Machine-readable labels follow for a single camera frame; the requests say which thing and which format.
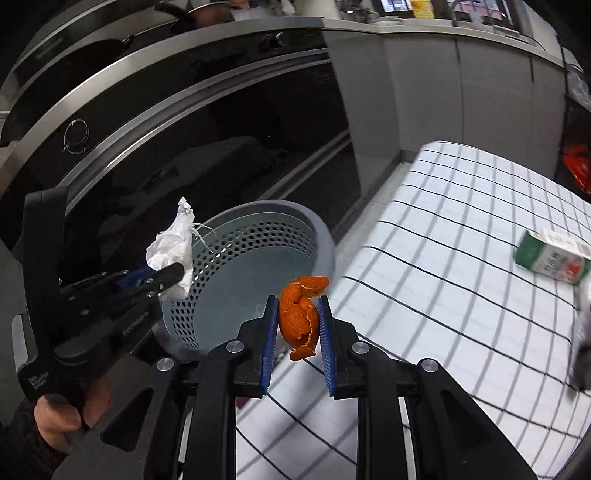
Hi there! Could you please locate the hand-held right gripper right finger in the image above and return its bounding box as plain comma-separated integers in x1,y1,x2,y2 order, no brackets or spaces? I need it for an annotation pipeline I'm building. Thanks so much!
318,295,539,480

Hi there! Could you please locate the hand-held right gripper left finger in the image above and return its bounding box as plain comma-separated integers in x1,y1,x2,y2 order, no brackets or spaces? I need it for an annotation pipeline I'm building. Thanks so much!
51,295,280,480

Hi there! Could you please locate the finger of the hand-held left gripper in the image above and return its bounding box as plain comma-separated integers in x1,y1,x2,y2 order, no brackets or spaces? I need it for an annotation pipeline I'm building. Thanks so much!
69,279,186,317
59,261,185,296

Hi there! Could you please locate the white tissue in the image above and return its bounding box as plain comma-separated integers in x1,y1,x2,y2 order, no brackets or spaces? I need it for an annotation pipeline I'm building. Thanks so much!
146,197,204,300

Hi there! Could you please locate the orange peel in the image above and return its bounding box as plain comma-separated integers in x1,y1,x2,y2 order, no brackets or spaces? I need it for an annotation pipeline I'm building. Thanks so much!
278,276,331,362

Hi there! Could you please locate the grey perforated basket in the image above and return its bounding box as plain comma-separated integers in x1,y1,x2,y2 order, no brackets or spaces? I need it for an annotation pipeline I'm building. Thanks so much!
150,199,337,365

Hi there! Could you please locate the person's left hand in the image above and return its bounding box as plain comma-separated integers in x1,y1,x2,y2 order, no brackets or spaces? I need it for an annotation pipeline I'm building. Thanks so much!
33,373,112,455

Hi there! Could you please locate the black built-in oven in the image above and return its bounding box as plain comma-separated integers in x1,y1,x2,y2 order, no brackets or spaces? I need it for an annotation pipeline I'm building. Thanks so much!
0,23,363,289

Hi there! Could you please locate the green white carton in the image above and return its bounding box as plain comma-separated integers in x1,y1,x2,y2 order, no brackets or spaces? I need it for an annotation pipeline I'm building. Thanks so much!
514,228,591,286

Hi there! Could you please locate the dark brown cloth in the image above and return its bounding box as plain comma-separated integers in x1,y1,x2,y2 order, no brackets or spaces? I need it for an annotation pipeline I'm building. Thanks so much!
571,348,591,393

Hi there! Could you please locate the dark wok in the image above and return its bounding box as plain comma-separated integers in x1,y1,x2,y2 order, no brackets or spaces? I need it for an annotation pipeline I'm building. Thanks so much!
171,0,234,24

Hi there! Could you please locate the grey kitchen cabinet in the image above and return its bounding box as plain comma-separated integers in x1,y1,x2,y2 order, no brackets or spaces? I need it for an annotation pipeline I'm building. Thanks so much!
323,25,566,185

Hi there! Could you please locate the red plastic bag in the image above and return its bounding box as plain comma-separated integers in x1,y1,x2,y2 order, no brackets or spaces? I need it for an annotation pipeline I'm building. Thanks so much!
562,144,591,195

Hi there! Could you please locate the black trolley rack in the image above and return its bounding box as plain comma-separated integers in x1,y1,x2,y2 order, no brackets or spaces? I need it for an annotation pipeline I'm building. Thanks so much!
553,44,591,200

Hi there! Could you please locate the clear plastic bag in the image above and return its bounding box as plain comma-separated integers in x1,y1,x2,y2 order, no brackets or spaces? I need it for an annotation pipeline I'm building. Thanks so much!
566,69,591,103

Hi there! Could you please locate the dark framed window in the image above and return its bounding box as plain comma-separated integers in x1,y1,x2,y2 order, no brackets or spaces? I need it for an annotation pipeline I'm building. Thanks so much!
381,0,514,21

